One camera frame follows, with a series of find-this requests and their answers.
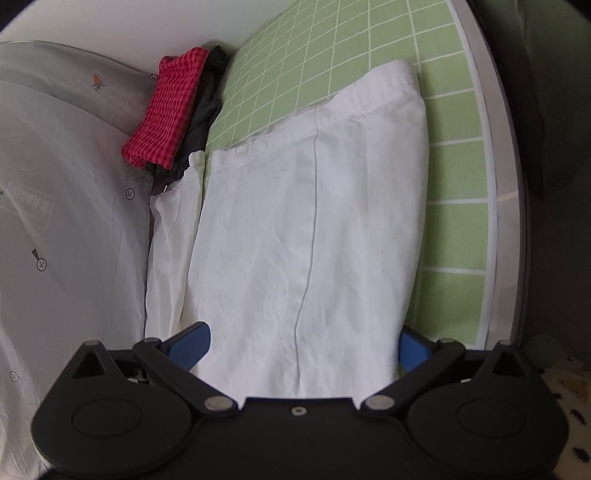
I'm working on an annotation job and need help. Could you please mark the white pants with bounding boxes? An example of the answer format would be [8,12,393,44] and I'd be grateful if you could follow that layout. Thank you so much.
[145,61,429,402]

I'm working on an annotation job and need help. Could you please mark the grey printed sheet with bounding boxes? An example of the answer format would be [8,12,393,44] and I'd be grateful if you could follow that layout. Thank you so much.
[1,42,155,479]

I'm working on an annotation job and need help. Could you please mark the red waffle cloth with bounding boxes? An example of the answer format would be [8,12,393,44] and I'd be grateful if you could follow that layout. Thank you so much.
[121,47,209,170]

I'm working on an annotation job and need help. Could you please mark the black folded garment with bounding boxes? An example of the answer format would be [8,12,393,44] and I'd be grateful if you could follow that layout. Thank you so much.
[146,45,228,195]

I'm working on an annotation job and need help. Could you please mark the green grid mat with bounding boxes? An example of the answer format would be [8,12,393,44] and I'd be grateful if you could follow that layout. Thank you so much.
[207,0,497,348]

